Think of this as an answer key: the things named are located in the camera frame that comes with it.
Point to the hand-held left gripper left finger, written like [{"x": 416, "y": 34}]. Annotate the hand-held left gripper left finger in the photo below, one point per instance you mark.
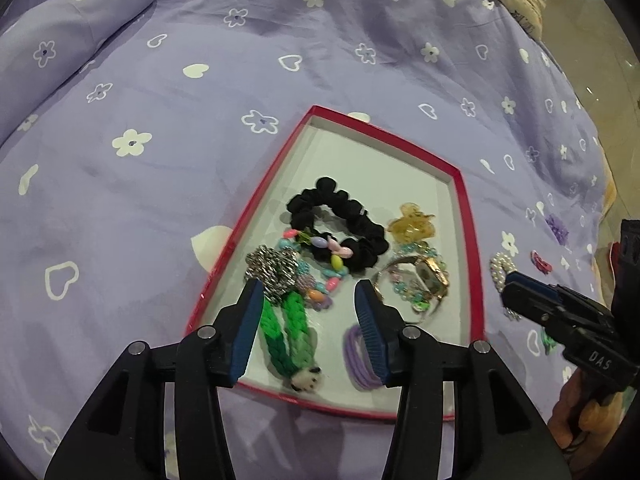
[{"x": 247, "y": 327}]

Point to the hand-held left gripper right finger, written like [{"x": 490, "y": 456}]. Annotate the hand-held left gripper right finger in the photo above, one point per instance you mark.
[{"x": 371, "y": 332}]

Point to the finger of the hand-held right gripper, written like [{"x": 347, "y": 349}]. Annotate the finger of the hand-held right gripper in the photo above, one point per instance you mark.
[
  {"x": 535, "y": 310},
  {"x": 530, "y": 282}
]

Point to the white pearl hair clip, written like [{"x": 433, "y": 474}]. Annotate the white pearl hair clip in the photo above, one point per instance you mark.
[{"x": 500, "y": 265}]

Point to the gold wristwatch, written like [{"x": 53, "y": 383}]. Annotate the gold wristwatch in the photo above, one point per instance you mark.
[{"x": 430, "y": 272}]

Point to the amber hair claw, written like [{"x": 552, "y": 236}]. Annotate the amber hair claw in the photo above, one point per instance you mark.
[{"x": 407, "y": 227}]

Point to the black scrunchie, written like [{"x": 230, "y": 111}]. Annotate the black scrunchie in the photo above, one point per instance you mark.
[{"x": 305, "y": 210}]

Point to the red shallow box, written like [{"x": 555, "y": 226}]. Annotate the red shallow box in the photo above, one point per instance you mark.
[{"x": 360, "y": 170}]

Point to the person's right hand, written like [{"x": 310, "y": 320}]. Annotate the person's right hand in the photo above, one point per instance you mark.
[{"x": 595, "y": 417}]

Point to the small pink hair clip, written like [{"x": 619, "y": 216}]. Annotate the small pink hair clip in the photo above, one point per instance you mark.
[{"x": 541, "y": 261}]

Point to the small green hair clip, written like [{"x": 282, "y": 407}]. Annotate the small green hair clip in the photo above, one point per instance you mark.
[{"x": 547, "y": 340}]

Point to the purple flower hair clip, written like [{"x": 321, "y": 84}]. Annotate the purple flower hair clip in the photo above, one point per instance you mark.
[{"x": 556, "y": 227}]

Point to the purple flower print blanket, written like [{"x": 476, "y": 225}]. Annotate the purple flower print blanket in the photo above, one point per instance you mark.
[{"x": 150, "y": 85}]

